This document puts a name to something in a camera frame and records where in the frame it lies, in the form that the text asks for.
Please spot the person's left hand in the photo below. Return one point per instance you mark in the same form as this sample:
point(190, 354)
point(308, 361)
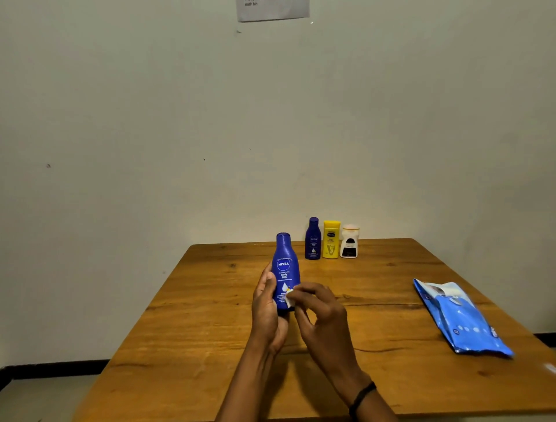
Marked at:
point(266, 317)

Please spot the person's right hand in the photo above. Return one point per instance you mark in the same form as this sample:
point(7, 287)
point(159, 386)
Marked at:
point(330, 334)

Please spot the person's left thumb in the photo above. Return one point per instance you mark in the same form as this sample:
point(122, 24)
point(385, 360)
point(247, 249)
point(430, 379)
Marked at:
point(269, 284)

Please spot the person's right thumb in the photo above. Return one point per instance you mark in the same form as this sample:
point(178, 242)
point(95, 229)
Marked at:
point(300, 299)

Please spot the large blue lotion bottle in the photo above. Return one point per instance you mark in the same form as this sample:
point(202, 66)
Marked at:
point(286, 265)

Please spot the person's right forearm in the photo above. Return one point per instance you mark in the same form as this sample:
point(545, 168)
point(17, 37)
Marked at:
point(369, 404)

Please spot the person's left forearm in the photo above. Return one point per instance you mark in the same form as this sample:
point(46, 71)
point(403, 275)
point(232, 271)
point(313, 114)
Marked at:
point(247, 387)

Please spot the small blue lotion bottle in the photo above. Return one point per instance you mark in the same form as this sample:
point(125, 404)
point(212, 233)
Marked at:
point(312, 241)

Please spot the yellow lotion bottle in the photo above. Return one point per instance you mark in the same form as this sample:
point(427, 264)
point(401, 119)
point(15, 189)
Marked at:
point(331, 241)

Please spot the white bottle with black label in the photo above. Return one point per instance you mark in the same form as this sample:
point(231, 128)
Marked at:
point(349, 243)

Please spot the black wristband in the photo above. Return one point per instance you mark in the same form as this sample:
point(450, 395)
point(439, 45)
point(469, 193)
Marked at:
point(362, 396)

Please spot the blue wipes packet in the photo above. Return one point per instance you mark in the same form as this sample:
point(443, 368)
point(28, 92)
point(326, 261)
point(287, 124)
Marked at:
point(464, 319)

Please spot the white paper wall notice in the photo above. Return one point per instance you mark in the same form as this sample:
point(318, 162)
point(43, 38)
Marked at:
point(272, 9)

